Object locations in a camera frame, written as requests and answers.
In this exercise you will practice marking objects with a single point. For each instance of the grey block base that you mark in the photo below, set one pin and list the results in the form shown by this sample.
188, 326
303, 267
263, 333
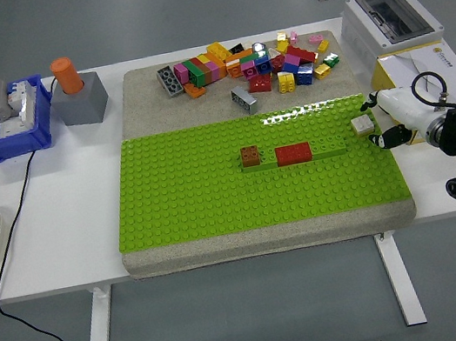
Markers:
81, 103

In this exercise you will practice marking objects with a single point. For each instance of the long red toy brick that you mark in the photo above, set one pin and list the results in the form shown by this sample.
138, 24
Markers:
303, 54

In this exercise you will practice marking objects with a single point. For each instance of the white table leg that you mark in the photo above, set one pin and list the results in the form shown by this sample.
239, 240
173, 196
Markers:
100, 334
402, 281

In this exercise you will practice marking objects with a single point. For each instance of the yellow and white carton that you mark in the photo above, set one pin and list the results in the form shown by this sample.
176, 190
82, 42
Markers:
402, 67

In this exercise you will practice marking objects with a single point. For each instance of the white electrical distribution box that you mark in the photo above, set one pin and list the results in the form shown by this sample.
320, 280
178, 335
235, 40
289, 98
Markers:
367, 33

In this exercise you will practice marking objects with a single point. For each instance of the blue plastic bin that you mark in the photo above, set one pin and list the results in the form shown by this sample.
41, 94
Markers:
15, 144

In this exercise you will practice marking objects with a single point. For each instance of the blue toy brick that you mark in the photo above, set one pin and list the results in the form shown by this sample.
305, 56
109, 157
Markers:
290, 69
305, 74
263, 64

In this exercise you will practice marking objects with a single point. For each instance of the orange cylinder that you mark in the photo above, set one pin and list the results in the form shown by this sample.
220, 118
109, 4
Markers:
66, 75

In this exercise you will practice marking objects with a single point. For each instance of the long green toy brick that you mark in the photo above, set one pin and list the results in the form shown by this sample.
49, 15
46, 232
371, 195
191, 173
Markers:
330, 146

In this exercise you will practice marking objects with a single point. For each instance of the green and white toy brick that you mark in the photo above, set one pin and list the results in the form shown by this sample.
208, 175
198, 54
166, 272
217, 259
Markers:
331, 60

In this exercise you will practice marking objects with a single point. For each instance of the green studded baseplate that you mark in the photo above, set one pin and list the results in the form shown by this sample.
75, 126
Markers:
194, 203

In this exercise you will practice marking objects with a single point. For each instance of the magenta toy brick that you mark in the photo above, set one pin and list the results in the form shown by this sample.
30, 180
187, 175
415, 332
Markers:
249, 71
181, 73
291, 58

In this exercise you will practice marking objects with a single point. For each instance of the black toy brick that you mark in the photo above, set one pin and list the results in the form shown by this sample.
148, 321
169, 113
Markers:
236, 50

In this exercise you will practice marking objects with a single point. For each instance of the orange toy brick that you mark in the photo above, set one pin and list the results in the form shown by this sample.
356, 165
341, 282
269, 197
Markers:
195, 91
234, 68

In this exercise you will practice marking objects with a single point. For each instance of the small pink toy brick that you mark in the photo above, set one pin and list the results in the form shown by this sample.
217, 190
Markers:
315, 38
294, 37

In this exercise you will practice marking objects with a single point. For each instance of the grey-brown mat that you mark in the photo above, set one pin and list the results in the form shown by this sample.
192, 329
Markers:
181, 108

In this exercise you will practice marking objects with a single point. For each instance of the small yellow toy brick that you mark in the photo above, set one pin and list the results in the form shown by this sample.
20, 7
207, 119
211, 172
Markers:
323, 46
322, 71

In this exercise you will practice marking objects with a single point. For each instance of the wide red toy brick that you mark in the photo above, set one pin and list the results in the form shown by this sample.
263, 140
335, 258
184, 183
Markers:
293, 153

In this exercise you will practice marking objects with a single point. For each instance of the light grey toy brick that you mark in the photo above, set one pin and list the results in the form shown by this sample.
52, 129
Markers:
244, 100

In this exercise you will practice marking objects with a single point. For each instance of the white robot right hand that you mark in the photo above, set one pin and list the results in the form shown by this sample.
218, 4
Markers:
402, 106

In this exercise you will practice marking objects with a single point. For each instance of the dark grey toy brick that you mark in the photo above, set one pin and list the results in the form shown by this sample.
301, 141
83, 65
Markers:
169, 82

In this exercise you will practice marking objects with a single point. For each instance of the brown toy brick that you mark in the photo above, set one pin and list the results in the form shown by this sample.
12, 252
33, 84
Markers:
250, 157

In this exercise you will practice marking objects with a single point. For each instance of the white circuit breaker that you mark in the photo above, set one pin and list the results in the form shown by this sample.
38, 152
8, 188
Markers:
24, 105

